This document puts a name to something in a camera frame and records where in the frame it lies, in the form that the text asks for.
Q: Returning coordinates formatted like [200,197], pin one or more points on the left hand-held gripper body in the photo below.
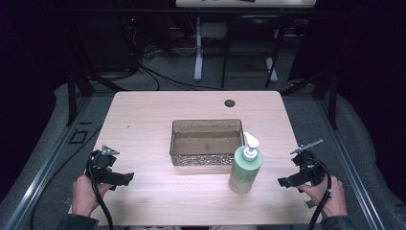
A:
[101,164]

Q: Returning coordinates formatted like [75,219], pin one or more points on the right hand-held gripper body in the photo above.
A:
[311,169]

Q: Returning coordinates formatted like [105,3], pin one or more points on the green pump bottle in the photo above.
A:
[245,172]

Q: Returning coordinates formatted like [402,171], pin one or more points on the brown transparent plastic box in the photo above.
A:
[204,147]

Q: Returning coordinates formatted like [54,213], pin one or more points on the person's left hand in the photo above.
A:
[83,195]

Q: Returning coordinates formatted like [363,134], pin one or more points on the person's right hand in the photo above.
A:
[332,198]

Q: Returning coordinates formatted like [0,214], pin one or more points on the black metal stand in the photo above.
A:
[333,96]
[72,96]

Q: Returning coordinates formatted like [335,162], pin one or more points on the dark round table grommet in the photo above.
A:
[230,103]

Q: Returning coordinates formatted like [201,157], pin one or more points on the black chair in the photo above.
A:
[252,48]

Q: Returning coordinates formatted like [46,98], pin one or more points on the white desk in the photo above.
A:
[198,48]

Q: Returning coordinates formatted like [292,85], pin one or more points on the aluminium floor rail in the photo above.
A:
[48,163]
[351,166]

